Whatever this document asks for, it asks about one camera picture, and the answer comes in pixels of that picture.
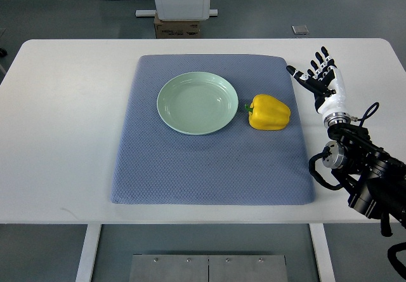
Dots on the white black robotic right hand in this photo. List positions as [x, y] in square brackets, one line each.
[325, 81]

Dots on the yellow bell pepper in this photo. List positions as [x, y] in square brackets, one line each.
[267, 113]

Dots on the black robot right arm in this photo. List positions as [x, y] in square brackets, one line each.
[374, 180]

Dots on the grey floor outlet plate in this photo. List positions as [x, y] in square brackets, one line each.
[300, 30]

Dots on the light green plate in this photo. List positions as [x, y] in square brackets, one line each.
[197, 103]

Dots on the blue quilted mat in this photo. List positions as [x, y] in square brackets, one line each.
[237, 165]

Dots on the cardboard box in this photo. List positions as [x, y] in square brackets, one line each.
[178, 29]

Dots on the metal base plate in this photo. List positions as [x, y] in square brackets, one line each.
[208, 268]

